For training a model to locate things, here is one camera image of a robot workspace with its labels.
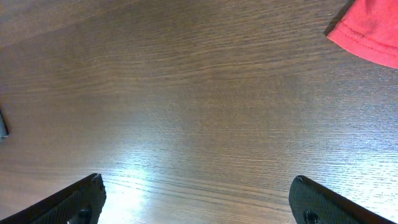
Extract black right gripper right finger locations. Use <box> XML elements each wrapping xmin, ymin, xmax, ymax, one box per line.
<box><xmin>289</xmin><ymin>175</ymin><xmax>394</xmax><ymax>224</ymax></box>

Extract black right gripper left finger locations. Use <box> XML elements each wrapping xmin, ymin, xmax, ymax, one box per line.
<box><xmin>1</xmin><ymin>173</ymin><xmax>106</xmax><ymax>224</ymax></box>

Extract grey cargo shorts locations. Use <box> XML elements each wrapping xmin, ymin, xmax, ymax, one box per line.
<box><xmin>0</xmin><ymin>111</ymin><xmax>9</xmax><ymax>142</ymax></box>

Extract red t-shirt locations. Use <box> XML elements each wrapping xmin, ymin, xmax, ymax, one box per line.
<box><xmin>327</xmin><ymin>0</ymin><xmax>397</xmax><ymax>68</ymax></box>

